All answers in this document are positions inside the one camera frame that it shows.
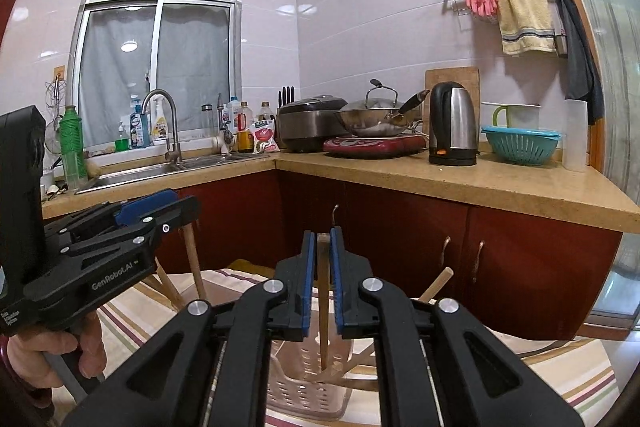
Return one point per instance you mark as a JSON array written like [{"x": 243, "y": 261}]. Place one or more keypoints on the white translucent plastic container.
[{"x": 575, "y": 142}]

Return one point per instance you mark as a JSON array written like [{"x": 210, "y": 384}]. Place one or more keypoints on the red induction cooker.
[{"x": 370, "y": 148}]

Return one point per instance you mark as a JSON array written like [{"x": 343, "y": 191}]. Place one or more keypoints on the cooking oil bottle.
[{"x": 245, "y": 137}]

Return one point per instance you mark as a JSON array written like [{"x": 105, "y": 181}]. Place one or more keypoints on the red and white packet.
[{"x": 264, "y": 139}]

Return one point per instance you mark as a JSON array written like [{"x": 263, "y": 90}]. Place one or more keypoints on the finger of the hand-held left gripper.
[
  {"x": 140, "y": 209},
  {"x": 175, "y": 214}
]

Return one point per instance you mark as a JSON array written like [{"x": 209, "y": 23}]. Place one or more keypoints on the red kitchen counter cabinet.
[{"x": 400, "y": 232}]

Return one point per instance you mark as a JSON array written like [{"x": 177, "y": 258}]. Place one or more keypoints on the green plastic bottle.
[{"x": 74, "y": 152}]

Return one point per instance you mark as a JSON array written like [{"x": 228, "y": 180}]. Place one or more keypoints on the person's left hand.
[{"x": 30, "y": 362}]

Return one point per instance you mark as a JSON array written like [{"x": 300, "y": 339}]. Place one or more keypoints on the steel wok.
[{"x": 370, "y": 122}]

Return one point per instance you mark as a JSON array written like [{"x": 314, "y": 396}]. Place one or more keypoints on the green dish soap pump bottle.
[{"x": 122, "y": 142}]

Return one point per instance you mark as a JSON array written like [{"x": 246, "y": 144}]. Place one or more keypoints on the white perforated utensil holder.
[{"x": 300, "y": 397}]

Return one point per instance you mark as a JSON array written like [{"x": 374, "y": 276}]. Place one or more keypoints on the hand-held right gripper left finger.
[{"x": 310, "y": 277}]

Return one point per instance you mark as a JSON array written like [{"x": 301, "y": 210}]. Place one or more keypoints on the white spray bottle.
[{"x": 160, "y": 127}]

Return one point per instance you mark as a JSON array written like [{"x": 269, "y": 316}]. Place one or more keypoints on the brown wooden chopstick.
[
  {"x": 360, "y": 386},
  {"x": 325, "y": 307},
  {"x": 170, "y": 287},
  {"x": 440, "y": 282},
  {"x": 360, "y": 359},
  {"x": 195, "y": 267}
]

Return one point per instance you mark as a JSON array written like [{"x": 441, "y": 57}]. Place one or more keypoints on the steel kitchen sink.
[{"x": 150, "y": 172}]

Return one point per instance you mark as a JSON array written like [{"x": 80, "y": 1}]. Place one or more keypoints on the white bottle with blue cap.
[{"x": 234, "y": 112}]

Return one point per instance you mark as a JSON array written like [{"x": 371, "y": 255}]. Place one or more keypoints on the steel electric kettle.
[{"x": 452, "y": 132}]

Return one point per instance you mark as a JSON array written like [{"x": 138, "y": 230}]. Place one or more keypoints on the blue detergent bottle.
[{"x": 137, "y": 132}]

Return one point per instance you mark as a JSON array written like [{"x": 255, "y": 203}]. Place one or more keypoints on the yellow towel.
[{"x": 525, "y": 17}]

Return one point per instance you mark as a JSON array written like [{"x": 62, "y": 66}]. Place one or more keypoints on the frosted glass door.
[{"x": 620, "y": 57}]

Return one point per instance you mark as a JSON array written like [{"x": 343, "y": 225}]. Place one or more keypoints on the striped tablecloth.
[{"x": 550, "y": 382}]

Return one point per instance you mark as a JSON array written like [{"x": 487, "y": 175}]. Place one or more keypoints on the aluminium frame window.
[{"x": 195, "y": 57}]

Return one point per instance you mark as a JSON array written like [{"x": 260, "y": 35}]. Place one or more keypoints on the glass wok lid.
[{"x": 382, "y": 99}]

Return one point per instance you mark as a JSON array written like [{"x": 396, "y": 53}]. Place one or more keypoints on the wooden cutting board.
[{"x": 465, "y": 77}]

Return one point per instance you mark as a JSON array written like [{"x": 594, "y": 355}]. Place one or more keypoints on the teal plastic colander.
[{"x": 520, "y": 149}]

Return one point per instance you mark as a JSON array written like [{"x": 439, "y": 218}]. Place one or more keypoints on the knife block with black knives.
[{"x": 286, "y": 99}]

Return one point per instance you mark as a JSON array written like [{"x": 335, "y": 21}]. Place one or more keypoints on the dark grey cloth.
[{"x": 580, "y": 67}]

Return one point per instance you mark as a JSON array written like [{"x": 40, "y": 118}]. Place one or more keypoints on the grey rice cooker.
[{"x": 305, "y": 127}]

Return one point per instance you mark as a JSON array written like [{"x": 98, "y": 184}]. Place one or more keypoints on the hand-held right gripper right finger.
[{"x": 335, "y": 287}]

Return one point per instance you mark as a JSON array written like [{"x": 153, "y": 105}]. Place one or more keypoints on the wall socket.
[{"x": 59, "y": 72}]

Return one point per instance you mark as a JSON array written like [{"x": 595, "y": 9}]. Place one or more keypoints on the glass jar with black lid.
[{"x": 207, "y": 122}]

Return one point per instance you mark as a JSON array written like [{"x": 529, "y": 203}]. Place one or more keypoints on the steel kitchen faucet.
[{"x": 172, "y": 147}]

